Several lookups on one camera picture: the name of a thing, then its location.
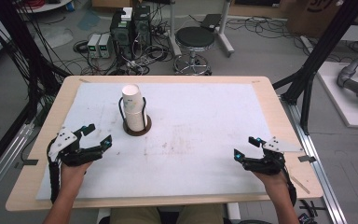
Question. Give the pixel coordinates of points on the black round stool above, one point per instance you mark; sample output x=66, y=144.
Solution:
x=195, y=37

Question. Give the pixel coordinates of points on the aluminium floor rail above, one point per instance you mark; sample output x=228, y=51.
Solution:
x=3, y=165
x=320, y=174

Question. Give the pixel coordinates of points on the person's right hand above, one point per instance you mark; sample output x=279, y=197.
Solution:
x=273, y=183

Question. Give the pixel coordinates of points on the thin wooden stick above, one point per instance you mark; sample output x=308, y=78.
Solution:
x=300, y=185

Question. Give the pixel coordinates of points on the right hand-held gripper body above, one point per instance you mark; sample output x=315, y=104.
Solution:
x=273, y=157

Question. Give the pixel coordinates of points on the brown cardboard box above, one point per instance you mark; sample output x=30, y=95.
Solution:
x=313, y=15

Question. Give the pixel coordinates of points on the person's khaki trousers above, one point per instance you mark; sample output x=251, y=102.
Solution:
x=136, y=216

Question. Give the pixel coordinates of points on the white table mat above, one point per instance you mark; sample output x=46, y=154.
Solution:
x=192, y=155

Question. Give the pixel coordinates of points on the white round table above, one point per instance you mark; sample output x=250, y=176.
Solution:
x=49, y=6

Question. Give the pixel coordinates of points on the stack of white paper cups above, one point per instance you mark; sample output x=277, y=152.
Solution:
x=133, y=107

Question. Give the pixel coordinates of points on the person's left hand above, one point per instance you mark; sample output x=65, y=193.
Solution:
x=72, y=175

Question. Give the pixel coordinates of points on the black computer tower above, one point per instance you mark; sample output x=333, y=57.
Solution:
x=142, y=28
x=121, y=37

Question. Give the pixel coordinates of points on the black metal frame post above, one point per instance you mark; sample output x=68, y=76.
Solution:
x=323, y=53
x=18, y=46

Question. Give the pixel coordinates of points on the white box on computer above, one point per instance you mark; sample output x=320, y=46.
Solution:
x=126, y=14

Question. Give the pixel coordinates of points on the white floor platform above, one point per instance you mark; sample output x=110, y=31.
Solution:
x=338, y=99

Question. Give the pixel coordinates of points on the grey power supply unit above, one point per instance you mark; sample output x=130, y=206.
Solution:
x=105, y=46
x=93, y=46

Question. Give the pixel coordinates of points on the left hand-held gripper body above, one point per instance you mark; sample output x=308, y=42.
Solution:
x=66, y=146

